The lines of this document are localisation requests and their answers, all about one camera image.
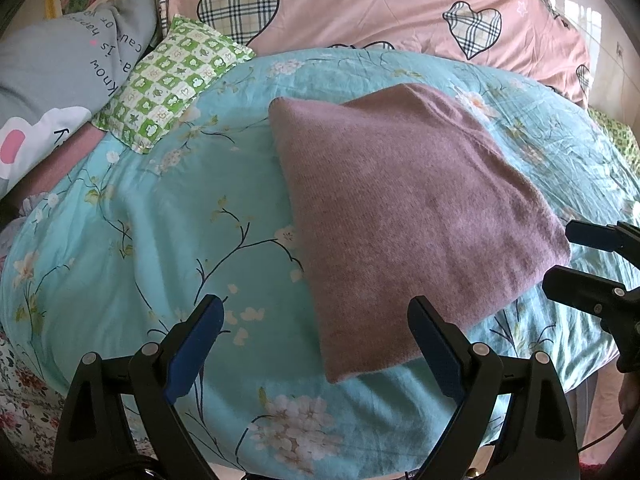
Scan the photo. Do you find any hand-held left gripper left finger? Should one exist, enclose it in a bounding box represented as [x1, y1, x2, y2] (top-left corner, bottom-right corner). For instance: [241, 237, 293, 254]
[52, 294, 225, 480]

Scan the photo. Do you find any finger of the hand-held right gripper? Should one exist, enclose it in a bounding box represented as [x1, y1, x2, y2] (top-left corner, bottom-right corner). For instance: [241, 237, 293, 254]
[565, 219, 640, 267]
[542, 265, 640, 322]

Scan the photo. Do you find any pink duvet with plaid hearts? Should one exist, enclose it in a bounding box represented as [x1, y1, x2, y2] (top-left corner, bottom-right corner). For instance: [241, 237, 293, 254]
[159, 0, 593, 110]

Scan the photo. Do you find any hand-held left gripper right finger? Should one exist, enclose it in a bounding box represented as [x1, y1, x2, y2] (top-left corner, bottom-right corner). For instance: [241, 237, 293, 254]
[407, 296, 582, 480]

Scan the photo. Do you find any green checkered pillow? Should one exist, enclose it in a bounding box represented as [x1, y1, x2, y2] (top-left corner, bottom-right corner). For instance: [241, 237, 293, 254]
[91, 16, 257, 155]

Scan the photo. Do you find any pink knitted sweater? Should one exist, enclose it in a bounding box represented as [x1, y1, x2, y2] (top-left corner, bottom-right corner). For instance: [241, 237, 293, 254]
[268, 83, 572, 385]

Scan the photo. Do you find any green patterned cloth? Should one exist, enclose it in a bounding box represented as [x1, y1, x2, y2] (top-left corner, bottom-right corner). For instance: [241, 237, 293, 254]
[586, 106, 640, 173]

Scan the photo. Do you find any grey printed pillow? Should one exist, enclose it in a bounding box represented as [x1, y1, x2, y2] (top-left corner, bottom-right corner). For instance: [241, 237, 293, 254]
[0, 0, 162, 196]

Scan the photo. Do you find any teal floral blanket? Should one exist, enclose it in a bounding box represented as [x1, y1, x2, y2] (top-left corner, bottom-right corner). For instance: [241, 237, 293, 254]
[0, 46, 640, 476]

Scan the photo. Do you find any floral bed sheet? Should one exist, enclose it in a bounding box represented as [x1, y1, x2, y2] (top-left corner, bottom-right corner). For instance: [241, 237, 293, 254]
[0, 332, 68, 473]

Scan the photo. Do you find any pink bed sheet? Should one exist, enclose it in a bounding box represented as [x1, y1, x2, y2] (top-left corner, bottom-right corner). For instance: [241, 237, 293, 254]
[12, 122, 108, 201]

